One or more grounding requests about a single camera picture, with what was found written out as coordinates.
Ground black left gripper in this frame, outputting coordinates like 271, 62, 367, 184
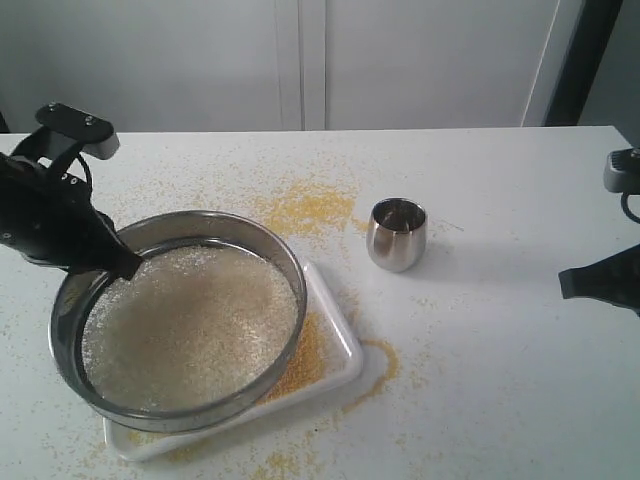
9, 128, 141, 280

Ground round steel sieve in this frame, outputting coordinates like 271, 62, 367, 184
49, 210, 308, 433

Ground small stainless steel cup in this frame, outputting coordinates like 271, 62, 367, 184
366, 197, 428, 273

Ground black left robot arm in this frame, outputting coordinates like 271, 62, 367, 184
1, 126, 142, 280

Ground yellow grains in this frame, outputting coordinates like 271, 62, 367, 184
81, 247, 298, 411

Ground spilled yellow millet pile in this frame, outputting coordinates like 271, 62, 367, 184
253, 181, 356, 237

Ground sieved yellow millet on tray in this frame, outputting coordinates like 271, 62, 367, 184
125, 311, 328, 447

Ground white rectangular tray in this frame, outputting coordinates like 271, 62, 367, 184
103, 259, 363, 462

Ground yellow millet arc spill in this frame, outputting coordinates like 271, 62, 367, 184
341, 339, 401, 415

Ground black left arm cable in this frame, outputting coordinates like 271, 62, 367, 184
74, 152, 95, 194

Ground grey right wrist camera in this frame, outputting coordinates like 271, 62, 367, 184
603, 148, 640, 195

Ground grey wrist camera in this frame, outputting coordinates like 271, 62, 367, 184
35, 103, 120, 160
603, 148, 640, 195

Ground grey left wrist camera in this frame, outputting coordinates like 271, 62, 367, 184
35, 103, 120, 160

